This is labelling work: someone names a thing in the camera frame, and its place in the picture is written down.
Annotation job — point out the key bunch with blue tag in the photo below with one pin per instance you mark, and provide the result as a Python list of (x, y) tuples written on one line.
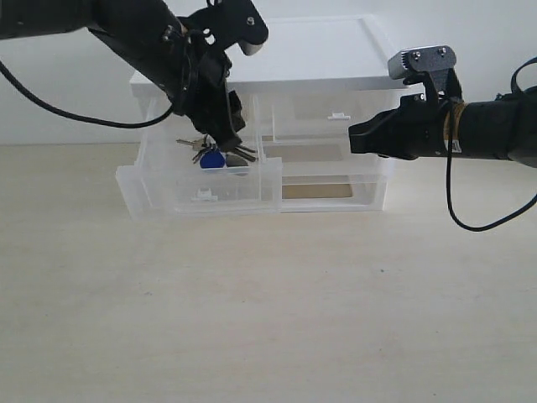
[(209, 156)]

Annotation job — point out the white plastic drawer cabinet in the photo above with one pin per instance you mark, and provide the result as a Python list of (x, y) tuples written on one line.
[(332, 54)]

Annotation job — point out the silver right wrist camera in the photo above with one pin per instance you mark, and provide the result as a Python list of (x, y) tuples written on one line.
[(432, 66)]

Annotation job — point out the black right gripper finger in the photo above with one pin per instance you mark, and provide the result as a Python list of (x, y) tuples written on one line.
[(372, 125), (375, 145)]

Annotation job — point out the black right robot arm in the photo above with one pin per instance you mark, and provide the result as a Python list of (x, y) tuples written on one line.
[(502, 129)]

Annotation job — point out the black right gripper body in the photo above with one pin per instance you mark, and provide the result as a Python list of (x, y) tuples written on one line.
[(419, 128)]

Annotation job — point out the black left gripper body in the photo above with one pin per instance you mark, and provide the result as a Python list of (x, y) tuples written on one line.
[(175, 56)]

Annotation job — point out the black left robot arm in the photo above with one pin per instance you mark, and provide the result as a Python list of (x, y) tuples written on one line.
[(23, 19)]

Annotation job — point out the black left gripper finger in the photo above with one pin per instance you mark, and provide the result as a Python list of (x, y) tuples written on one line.
[(216, 122), (235, 104)]

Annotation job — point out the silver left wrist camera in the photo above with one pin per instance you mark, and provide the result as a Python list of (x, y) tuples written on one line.
[(230, 22)]

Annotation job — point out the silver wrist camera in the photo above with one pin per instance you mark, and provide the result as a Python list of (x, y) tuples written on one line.
[(230, 22), (432, 66)]

